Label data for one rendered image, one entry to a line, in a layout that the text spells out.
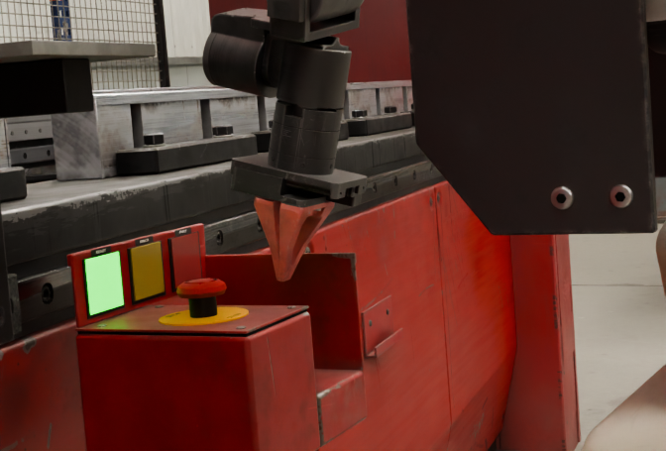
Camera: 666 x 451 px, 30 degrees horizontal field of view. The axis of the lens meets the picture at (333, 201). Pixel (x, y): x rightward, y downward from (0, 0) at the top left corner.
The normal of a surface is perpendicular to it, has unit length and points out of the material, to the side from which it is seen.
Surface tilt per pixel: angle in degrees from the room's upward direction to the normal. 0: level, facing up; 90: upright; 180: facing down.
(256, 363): 90
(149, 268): 90
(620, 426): 35
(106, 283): 90
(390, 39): 90
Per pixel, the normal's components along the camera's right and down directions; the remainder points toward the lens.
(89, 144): -0.33, 0.11
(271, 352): 0.90, -0.04
